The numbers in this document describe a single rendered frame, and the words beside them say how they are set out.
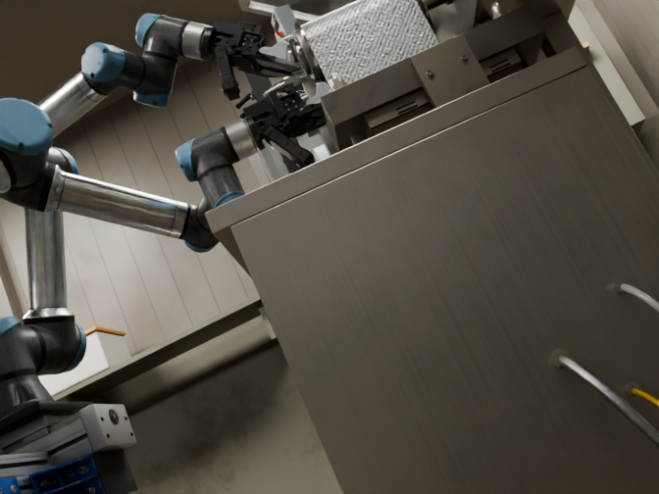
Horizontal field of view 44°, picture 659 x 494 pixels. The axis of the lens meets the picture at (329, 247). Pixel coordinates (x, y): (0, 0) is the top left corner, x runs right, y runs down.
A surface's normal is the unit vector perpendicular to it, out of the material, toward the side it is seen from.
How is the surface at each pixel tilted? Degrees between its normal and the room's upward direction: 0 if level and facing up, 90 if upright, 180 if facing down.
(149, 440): 90
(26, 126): 86
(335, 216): 90
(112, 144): 90
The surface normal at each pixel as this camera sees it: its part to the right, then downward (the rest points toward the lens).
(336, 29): -0.10, -0.26
